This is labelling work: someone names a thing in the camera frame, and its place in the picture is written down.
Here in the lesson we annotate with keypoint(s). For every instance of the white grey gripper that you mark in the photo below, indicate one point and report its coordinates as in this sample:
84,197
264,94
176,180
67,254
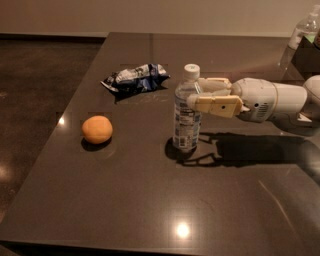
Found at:
256,96

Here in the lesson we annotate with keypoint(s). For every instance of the blue label plastic water bottle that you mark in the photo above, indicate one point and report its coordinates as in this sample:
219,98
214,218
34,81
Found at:
186,121

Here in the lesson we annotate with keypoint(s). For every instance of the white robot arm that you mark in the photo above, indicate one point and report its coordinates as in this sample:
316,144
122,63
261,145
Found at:
291,99

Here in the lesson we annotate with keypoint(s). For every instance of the crumpled blue chip bag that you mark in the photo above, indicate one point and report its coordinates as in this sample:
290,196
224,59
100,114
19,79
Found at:
145,78

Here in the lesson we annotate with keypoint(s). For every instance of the dark box on table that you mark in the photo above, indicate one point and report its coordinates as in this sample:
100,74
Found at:
306,59

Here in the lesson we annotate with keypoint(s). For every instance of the orange round fruit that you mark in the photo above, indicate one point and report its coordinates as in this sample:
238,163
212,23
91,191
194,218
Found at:
97,129

